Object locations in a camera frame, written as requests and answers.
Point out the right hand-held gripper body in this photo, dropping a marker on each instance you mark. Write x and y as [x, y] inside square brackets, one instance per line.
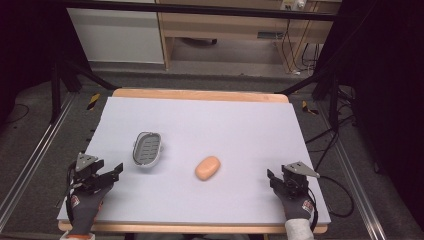
[296, 176]

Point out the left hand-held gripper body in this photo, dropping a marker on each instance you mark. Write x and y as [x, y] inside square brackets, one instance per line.
[87, 166]

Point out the grey soap dish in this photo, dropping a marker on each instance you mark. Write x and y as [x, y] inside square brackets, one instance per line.
[147, 153]

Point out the orange bread roll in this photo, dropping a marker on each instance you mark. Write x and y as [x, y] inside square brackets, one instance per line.
[207, 168]

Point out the person's right hand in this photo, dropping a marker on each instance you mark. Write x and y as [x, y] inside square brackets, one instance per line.
[296, 206]

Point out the person's left hand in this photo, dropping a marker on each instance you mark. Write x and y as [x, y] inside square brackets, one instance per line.
[86, 208]

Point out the yellow black tape marker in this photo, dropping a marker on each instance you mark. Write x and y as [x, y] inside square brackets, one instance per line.
[309, 108]
[93, 101]

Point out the white table mat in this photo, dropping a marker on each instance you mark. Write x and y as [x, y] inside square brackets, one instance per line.
[206, 133]

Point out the wooden table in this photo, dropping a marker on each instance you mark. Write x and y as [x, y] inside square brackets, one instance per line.
[200, 95]

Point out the dark curtain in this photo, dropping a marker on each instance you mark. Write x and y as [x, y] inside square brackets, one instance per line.
[26, 43]
[386, 83]

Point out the white cabinet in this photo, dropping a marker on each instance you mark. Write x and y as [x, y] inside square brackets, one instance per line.
[116, 33]

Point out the wooden desk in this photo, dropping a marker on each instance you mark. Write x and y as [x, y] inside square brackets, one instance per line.
[226, 25]

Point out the white power strip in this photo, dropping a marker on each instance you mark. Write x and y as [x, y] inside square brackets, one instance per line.
[293, 4]

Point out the metal floor rail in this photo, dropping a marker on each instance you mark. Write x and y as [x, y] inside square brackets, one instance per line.
[36, 156]
[358, 186]

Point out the black frame stand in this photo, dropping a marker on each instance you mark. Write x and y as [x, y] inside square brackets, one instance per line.
[333, 96]
[56, 86]

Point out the black horizontal frame bar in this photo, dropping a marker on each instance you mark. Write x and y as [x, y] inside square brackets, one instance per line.
[200, 9]

